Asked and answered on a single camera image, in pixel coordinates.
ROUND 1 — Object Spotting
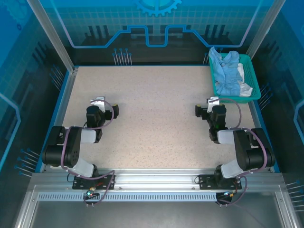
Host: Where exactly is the light blue printed t-shirt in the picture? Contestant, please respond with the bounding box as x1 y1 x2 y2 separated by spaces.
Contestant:
208 47 247 97

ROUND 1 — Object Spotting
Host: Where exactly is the white t-shirt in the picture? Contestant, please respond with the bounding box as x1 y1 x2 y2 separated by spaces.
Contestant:
215 62 254 97

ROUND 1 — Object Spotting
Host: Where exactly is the teal plastic basket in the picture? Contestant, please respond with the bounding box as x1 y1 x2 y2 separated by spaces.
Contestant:
208 54 262 105

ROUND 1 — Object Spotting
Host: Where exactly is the small circuit board with LED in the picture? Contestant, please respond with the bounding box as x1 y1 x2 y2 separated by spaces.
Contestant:
83 189 99 199
222 190 238 199

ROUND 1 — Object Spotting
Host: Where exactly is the metal front panel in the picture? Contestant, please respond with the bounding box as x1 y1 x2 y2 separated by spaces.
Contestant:
14 184 297 228

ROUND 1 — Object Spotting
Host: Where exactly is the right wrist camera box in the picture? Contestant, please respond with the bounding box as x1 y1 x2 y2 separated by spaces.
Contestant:
206 96 220 114

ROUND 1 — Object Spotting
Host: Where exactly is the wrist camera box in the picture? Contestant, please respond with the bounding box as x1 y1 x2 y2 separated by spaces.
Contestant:
206 96 220 114
90 96 106 112

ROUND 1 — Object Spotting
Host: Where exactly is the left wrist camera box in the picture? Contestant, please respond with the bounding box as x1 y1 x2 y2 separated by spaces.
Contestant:
90 96 106 112

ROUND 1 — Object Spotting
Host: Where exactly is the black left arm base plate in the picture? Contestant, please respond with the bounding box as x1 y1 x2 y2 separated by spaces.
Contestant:
72 174 116 190

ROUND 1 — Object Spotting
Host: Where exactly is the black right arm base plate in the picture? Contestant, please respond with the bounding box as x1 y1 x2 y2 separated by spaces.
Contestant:
198 174 243 190

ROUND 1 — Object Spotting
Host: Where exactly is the aluminium mounting rail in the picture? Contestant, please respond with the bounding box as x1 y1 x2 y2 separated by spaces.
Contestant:
32 168 285 191

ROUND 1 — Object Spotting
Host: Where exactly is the aluminium frame post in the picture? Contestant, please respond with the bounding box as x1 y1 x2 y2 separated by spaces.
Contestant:
26 0 79 73
246 0 287 63

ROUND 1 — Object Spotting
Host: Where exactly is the slotted grey cable duct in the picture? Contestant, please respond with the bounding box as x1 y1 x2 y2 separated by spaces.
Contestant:
38 192 218 202

